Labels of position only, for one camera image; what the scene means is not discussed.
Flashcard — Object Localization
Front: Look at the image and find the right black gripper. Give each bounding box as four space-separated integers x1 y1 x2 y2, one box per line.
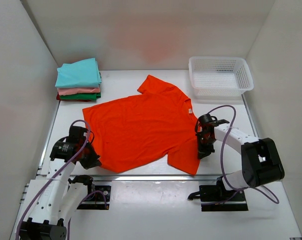
195 132 216 159

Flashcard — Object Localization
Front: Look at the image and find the orange t shirt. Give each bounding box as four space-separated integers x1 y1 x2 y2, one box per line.
82 75 200 175

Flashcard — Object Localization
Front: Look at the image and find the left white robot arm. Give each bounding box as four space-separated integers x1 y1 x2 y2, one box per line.
15 134 97 240

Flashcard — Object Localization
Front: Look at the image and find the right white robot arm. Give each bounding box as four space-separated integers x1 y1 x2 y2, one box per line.
194 113 285 200

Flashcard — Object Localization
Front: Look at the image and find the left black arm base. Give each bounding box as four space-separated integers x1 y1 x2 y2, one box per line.
68 175 112 210

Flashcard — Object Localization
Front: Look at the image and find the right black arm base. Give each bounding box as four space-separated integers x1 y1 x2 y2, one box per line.
187 177 249 212

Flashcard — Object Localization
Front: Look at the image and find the folded green t shirt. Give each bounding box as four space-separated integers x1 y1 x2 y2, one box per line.
60 93 101 101

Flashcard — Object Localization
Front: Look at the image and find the folded red t shirt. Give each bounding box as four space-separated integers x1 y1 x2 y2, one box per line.
56 93 61 101

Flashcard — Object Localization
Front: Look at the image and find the white plastic basket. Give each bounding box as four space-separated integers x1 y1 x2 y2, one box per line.
188 56 254 100

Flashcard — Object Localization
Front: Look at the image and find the folded pink t shirt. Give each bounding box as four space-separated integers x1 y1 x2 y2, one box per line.
57 87 101 96

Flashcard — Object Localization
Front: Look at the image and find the folded cyan t shirt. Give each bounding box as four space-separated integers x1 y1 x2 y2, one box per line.
55 58 102 88

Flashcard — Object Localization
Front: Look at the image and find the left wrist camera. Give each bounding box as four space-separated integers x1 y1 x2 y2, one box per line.
66 125 88 145

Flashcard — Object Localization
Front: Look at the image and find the aluminium rail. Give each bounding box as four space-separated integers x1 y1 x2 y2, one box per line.
93 174 220 182

